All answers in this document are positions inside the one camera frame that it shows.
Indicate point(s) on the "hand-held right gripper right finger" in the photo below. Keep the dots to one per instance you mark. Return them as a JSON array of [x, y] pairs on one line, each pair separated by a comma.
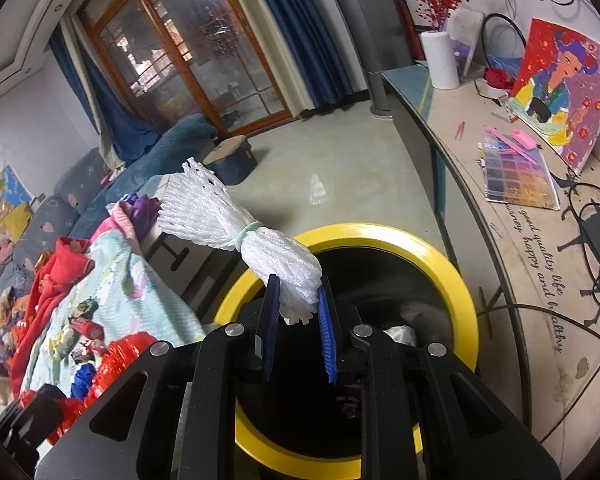
[[327, 340]]

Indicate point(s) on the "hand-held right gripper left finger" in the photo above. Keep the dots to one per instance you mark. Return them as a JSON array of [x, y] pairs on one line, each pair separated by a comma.
[[270, 340]]

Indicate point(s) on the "yellow rim trash bin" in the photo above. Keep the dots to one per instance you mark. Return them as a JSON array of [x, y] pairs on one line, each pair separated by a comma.
[[360, 237]]

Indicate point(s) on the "red plastic bag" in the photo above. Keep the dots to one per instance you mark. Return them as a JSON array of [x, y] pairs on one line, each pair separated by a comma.
[[122, 360]]

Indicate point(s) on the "white foam net bundle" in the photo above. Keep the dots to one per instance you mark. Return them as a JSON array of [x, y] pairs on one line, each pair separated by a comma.
[[205, 215]]

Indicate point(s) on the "blue plastic bag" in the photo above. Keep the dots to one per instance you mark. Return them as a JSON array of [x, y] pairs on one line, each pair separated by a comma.
[[83, 381]]

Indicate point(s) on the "colourful clothes pile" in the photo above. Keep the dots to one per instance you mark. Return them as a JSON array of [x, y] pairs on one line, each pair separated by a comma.
[[12, 320]]

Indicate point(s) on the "red snack wrapper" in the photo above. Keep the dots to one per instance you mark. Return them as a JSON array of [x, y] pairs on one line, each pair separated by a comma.
[[87, 331]]

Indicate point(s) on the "white black coffee table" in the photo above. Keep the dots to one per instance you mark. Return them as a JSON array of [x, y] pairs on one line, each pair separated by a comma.
[[180, 255]]

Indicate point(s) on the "red blanket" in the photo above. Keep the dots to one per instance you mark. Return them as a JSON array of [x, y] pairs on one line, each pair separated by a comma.
[[65, 266]]

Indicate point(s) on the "pink red clothes pile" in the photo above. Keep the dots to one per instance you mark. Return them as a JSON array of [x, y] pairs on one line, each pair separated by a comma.
[[0, 255]]

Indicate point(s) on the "purple cloth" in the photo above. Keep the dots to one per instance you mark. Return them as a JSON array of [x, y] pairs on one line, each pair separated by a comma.
[[145, 210]]

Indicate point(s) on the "grey round stool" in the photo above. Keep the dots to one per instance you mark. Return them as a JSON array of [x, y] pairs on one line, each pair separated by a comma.
[[230, 160]]

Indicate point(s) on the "pink cloth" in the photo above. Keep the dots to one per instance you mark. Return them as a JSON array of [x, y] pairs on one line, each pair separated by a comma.
[[122, 225]]

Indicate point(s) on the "glass top television cabinet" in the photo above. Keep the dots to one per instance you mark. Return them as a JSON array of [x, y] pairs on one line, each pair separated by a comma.
[[480, 210]]

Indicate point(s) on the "yellow pillow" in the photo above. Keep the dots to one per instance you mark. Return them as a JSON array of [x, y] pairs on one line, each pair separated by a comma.
[[16, 220]]

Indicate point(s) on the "blue heart print sofa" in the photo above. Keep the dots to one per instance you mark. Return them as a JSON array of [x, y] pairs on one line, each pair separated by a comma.
[[180, 136]]

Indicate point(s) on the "yellow country map poster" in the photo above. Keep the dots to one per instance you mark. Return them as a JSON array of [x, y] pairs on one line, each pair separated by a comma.
[[2, 190]]

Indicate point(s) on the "pink tweezers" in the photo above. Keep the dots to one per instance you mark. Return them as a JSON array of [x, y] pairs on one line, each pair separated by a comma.
[[460, 130]]

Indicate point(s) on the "clear bead organiser box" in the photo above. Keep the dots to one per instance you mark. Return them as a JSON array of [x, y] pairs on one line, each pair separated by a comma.
[[522, 180]]

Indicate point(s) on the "blue beige curtain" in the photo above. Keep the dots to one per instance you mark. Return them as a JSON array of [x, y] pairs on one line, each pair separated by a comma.
[[120, 125], [305, 35]]

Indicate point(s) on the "pink bead tool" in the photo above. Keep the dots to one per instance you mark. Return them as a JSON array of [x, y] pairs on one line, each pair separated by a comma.
[[522, 139]]

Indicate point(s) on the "grey tower air conditioner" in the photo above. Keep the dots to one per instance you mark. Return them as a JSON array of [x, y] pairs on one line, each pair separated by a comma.
[[375, 60]]

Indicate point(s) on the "white ribbed vase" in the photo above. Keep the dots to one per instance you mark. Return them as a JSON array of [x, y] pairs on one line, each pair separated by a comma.
[[441, 60]]

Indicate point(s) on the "wooden sliding glass door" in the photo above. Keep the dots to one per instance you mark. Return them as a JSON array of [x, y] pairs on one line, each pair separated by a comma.
[[190, 45]]

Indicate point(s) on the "white purple picture board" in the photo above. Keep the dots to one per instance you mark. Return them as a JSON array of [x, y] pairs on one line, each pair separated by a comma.
[[467, 35]]

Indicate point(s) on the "colourful bead painting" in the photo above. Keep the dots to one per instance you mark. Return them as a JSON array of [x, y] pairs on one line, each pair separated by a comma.
[[560, 90]]

